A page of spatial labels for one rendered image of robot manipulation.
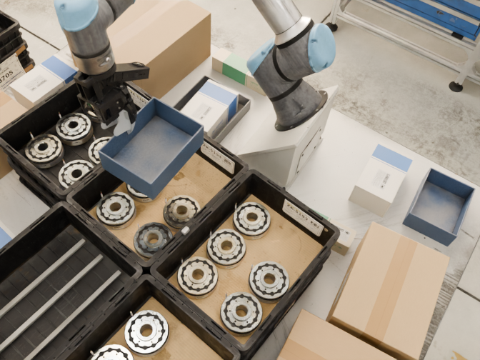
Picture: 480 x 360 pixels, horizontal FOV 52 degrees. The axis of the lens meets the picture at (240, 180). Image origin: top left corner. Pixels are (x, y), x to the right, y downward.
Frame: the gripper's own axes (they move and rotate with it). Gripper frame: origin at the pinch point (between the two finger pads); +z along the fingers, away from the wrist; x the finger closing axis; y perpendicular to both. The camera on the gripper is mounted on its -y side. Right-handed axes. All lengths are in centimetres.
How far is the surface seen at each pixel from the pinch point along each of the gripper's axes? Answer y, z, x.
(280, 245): -10, 34, 36
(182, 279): 14.4, 29.3, 23.0
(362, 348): 2, 35, 67
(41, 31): -79, 89, -176
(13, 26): -37, 37, -115
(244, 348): 20, 25, 47
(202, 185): -12.0, 30.3, 8.3
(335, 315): -1, 34, 58
